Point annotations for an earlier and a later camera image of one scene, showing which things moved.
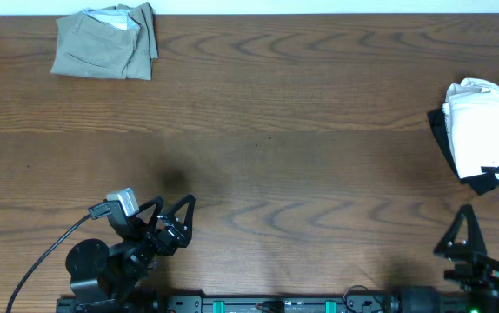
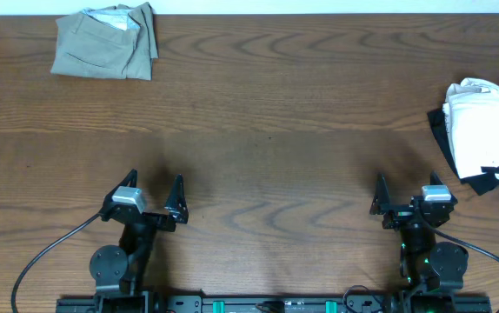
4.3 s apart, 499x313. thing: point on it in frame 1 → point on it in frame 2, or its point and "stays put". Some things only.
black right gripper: x=487 y=269 → x=398 y=215
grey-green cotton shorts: x=116 y=42 stays put
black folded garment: x=478 y=183 stays put
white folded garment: x=489 y=126 stays put
